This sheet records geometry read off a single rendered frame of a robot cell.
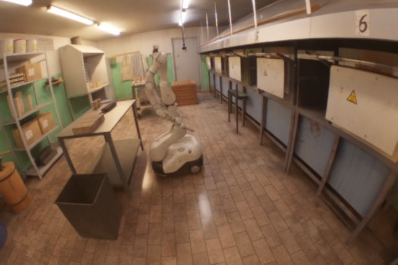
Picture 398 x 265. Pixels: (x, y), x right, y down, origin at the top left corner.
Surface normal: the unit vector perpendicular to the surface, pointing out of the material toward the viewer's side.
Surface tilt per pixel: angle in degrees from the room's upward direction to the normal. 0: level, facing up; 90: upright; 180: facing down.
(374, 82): 90
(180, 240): 0
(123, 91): 90
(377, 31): 80
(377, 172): 90
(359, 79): 90
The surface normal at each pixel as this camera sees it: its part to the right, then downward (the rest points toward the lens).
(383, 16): -0.99, -0.05
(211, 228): -0.07, -0.94
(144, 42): 0.14, 0.32
